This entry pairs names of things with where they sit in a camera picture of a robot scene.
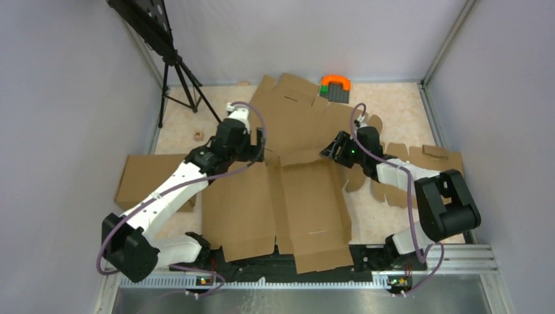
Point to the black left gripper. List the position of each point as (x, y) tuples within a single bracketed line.
[(254, 154)]

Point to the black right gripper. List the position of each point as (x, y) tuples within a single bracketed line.
[(343, 140)]

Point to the large cardboard box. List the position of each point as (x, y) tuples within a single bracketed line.
[(293, 203)]

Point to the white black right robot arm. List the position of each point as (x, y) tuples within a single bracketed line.
[(444, 202)]

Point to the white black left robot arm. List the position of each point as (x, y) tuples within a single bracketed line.
[(128, 240)]

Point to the folded brown cardboard box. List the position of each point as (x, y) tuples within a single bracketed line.
[(142, 174)]

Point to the flat cardboard blank underneath left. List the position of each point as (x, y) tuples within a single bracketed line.
[(296, 117)]

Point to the small wooden letter cube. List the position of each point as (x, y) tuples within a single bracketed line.
[(199, 136)]

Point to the orange green grey toy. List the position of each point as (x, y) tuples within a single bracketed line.
[(335, 88)]

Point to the flat cardboard blank at right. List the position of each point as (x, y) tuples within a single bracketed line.
[(393, 191)]

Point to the black tripod stand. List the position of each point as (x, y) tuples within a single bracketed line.
[(151, 22)]

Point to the aluminium frame rail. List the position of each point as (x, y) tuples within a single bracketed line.
[(460, 278)]

